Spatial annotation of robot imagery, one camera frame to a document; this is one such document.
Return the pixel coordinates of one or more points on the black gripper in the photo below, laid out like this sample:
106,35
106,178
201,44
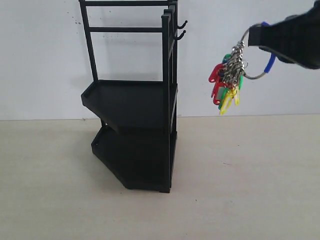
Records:
306,37

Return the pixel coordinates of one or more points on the colourful key tag bunch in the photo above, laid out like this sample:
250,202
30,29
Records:
228,76

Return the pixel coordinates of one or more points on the black metal hook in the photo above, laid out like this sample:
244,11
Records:
183,25
179,37

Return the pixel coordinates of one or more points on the black two-tier storage rack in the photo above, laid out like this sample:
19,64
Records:
138,133

